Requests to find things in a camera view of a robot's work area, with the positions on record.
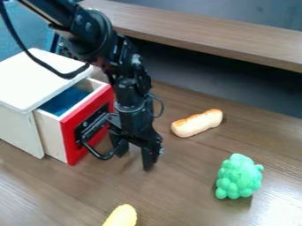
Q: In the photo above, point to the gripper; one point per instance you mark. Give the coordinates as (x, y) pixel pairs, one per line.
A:
(135, 125)

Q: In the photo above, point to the drawer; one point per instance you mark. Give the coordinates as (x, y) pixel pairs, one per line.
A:
(74, 117)

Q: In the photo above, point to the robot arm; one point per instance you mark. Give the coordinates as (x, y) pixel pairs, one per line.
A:
(94, 38)

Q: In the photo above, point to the yellow toy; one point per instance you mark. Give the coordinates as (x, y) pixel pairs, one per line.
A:
(121, 216)

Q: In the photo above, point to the toy bread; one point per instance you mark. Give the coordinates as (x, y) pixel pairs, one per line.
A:
(196, 123)

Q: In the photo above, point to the green toy grapes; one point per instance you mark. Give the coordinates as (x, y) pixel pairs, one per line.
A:
(238, 176)

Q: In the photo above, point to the cabinet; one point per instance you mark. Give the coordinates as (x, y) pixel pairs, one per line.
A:
(29, 94)

